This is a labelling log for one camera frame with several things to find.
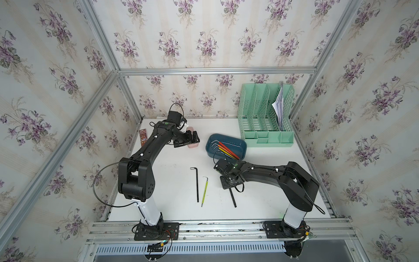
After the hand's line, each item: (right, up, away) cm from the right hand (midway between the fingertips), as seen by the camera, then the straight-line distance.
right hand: (229, 185), depth 89 cm
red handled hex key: (0, +19, +11) cm, 22 cm away
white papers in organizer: (+28, +45, +2) cm, 53 cm away
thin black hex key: (-21, +9, +4) cm, 23 cm away
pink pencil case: (-22, +21, +15) cm, 34 cm away
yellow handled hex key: (0, +17, +11) cm, 20 cm away
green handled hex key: (-13, -2, -3) cm, 14 cm away
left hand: (-20, +25, -1) cm, 32 cm away
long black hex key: (+1, -4, -6) cm, 8 cm away
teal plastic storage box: (+8, +21, +12) cm, 26 cm away
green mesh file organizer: (+25, +38, +30) cm, 55 cm away
